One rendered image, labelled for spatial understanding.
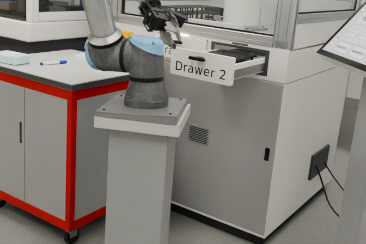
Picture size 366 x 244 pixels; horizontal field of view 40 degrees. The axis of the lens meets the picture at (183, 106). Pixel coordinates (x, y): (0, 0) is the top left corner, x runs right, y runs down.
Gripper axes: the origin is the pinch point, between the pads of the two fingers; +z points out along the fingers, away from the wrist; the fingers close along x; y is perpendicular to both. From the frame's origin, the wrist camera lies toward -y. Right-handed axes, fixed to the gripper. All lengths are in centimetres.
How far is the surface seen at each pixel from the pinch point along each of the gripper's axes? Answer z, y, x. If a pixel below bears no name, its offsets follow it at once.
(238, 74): 7.6, -30.8, -7.7
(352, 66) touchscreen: 35, -43, 26
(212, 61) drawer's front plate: 1.8, -20.4, -7.1
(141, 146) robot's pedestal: 28.6, 18.0, -21.1
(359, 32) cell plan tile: 22, -55, 30
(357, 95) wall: -82, -349, -128
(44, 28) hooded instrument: -91, -1, -77
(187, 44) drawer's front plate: -32, -39, -29
